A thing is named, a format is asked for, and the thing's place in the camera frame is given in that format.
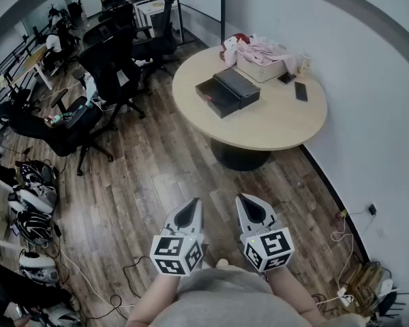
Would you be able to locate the black bag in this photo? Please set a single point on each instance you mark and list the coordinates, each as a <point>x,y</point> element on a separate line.
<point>17,295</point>

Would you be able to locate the black office chair with headrest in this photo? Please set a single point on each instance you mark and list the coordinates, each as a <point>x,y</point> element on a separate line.
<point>163,36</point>

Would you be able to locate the person's grey shirt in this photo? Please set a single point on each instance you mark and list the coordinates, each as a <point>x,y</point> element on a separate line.
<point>225,298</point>

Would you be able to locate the person's right forearm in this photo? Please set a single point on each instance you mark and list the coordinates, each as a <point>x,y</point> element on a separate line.
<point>293,295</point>

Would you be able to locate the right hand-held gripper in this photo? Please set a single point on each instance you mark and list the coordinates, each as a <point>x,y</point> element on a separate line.
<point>271,247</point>

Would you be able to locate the black box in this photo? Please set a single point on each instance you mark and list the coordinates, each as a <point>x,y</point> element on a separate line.
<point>238,85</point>

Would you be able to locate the white blue plastic bag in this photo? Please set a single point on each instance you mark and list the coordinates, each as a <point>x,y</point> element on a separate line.
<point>89,87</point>

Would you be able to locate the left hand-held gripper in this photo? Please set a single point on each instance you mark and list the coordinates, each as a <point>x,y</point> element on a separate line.
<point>177,254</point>

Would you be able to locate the pink cloth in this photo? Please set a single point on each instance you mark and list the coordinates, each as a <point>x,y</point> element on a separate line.
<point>259,54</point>

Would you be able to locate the grey smartphone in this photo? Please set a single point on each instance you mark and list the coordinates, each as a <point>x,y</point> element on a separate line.
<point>286,78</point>

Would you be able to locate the white plastic basket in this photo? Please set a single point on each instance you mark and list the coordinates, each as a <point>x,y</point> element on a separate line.
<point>259,72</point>

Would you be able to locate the black router with antennas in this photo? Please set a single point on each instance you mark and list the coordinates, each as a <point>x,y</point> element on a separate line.
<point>390,301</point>

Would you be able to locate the round wooden table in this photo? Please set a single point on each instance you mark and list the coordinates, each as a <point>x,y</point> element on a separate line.
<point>276,121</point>

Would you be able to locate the wooden desk with white legs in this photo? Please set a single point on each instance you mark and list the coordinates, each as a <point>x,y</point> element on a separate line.
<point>29,61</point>

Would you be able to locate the white paper cup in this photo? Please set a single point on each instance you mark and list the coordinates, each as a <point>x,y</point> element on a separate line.
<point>305,66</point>

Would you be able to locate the black metal railing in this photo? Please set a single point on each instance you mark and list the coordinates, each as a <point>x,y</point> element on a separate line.
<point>7,66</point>

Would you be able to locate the white power strip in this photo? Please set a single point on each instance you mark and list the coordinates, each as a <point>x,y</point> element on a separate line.
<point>345,297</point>

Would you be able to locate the red cartoon bag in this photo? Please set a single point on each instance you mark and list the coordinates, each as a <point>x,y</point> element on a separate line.
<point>240,39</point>

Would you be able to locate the green and pink small object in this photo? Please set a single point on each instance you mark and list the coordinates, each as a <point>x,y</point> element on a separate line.
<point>58,118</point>

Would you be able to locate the person's left forearm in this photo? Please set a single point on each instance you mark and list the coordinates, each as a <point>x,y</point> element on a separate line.
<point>153,298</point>

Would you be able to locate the black smartphone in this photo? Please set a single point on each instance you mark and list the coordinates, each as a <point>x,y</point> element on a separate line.
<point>300,91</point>

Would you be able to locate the black white striped helmet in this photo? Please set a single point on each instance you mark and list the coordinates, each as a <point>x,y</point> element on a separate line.
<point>34,225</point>

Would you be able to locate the black wall charger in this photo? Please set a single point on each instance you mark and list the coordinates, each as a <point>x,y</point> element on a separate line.
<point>372,209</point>

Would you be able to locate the black office chair with label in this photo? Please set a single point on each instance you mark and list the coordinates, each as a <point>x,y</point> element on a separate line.
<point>105,66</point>

